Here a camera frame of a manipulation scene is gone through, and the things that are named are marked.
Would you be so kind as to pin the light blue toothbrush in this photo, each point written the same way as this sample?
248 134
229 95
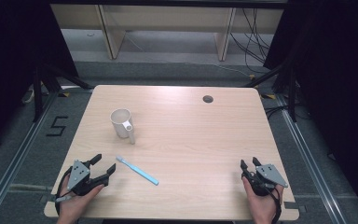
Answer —
138 170

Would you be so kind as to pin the white cup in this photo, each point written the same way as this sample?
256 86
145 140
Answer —
120 124

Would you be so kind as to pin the person's left hand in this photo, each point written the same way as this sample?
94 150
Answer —
73 208

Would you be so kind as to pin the person's right hand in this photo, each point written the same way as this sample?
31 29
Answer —
264 208

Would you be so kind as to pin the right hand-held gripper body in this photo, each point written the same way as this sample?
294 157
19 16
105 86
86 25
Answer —
269 174

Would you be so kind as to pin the grey tape patch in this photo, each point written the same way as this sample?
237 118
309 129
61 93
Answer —
292 205

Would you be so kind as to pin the black curtain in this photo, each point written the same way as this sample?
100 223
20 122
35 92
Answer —
335 77
9 62

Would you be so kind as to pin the metal floor rail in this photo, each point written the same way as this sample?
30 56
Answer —
310 155
18 158

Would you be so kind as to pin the black metal stand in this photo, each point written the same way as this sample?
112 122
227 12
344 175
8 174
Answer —
38 93
292 93

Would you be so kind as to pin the yellow black floor tape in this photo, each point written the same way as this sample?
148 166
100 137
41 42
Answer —
268 96

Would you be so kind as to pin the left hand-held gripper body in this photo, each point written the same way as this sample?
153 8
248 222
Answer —
78 174

